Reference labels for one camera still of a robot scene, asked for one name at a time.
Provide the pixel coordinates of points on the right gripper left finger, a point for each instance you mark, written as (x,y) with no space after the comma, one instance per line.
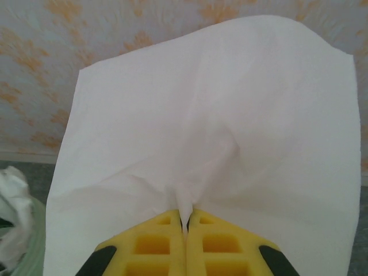
(149,247)

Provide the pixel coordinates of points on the green straw holder cup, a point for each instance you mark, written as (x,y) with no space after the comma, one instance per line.
(31,244)

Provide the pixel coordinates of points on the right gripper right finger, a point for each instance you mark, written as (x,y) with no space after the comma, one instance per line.
(221,247)

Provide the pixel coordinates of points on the white paper napkin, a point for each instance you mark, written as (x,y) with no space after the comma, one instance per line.
(215,115)

